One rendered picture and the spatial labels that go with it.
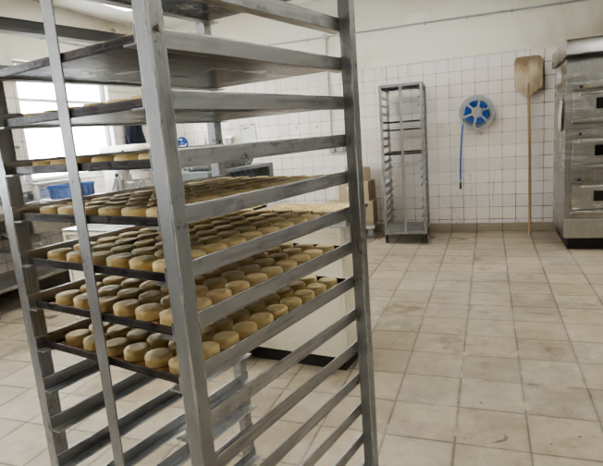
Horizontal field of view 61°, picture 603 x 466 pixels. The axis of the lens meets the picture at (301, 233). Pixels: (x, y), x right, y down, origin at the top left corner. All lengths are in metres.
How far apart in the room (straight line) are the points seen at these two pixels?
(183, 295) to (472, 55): 6.10
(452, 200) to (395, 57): 1.91
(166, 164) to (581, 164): 5.17
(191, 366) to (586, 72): 5.23
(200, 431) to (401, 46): 6.21
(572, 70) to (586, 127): 0.55
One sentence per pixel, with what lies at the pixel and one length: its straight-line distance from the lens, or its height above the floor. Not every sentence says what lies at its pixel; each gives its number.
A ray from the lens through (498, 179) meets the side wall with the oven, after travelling 6.70.
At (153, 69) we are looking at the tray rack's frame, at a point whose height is 1.45.
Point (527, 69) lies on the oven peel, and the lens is 6.65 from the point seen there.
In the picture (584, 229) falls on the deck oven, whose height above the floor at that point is 0.21.
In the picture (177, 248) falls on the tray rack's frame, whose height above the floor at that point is 1.19.
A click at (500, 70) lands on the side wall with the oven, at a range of 6.69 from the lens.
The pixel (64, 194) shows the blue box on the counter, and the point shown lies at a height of 0.92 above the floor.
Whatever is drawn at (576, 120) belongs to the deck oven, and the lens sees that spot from 5.63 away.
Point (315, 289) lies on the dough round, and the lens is 1.26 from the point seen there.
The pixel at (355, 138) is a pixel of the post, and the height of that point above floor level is 1.32.
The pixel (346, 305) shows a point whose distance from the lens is 2.88.
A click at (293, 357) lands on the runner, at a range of 1.14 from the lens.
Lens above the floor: 1.34
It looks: 11 degrees down
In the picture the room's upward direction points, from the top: 4 degrees counter-clockwise
